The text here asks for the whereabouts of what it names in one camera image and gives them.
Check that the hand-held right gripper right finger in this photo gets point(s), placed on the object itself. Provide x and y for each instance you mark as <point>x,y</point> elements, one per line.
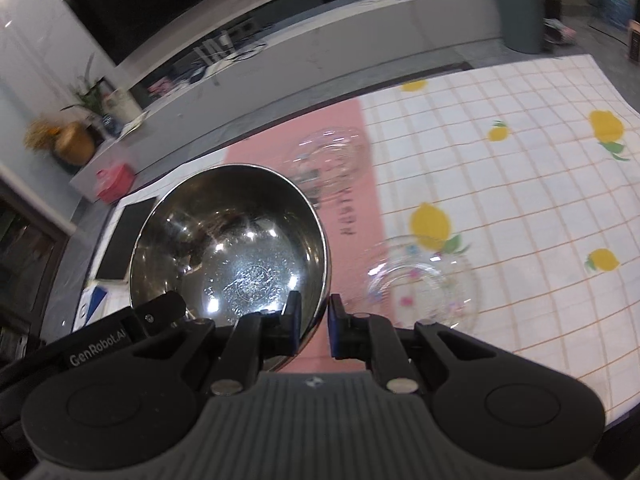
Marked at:
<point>334,327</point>

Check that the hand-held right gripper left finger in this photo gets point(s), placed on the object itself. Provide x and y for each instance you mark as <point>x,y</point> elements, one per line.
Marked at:
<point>292,312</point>

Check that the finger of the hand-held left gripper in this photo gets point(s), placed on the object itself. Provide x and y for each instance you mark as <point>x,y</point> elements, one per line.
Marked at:
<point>160,310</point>

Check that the stainless steel bowl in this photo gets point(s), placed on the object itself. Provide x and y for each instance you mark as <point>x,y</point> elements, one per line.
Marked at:
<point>225,240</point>

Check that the clear glass printed plate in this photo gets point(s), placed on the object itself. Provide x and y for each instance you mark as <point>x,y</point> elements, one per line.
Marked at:
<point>425,285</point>

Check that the clear glass bowl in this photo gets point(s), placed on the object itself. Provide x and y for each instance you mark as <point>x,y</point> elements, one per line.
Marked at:
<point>330,165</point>

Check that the blue and white box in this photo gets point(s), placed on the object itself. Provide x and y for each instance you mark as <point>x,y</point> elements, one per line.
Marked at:
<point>92,305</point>

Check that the pink placemat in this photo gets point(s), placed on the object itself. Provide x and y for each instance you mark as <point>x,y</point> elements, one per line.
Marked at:
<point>350,260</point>

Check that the black hardcover book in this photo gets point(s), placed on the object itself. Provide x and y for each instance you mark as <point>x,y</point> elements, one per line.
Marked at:
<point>125,240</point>

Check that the dark glass cabinet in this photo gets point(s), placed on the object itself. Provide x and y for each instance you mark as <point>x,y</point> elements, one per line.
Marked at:
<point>30,260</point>

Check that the red plastic basket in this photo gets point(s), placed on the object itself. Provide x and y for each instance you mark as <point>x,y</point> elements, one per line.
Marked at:
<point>115,185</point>

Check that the golden round vase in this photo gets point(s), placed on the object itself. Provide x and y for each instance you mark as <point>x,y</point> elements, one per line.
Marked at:
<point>75,145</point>

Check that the small blue vase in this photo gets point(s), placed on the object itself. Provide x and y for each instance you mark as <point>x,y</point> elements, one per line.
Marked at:
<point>111,124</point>

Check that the green plant in white pot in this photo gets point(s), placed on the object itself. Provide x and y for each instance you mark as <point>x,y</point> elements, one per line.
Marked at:
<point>120,102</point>

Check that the dried yellow flowers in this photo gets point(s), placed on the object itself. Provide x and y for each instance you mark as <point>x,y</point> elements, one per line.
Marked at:
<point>40,135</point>

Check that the pink books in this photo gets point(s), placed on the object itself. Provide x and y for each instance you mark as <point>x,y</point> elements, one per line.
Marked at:
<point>165,86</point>

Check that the lemon checkered tablecloth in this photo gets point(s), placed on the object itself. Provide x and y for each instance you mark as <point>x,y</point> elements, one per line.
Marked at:
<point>525,200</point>

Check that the grey television console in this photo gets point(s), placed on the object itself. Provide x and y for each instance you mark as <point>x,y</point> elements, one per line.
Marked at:
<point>350,35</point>

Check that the black television screen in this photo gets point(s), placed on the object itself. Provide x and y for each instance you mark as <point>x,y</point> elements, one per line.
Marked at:
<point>175,0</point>

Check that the grey-green trash bin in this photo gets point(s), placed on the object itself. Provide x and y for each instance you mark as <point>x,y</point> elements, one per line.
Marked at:
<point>517,15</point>

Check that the brown sign board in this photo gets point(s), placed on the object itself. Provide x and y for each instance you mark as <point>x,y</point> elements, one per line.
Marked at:
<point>634,40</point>

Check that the blue water jug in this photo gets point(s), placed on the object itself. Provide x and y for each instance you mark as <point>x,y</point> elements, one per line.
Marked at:
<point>617,2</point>

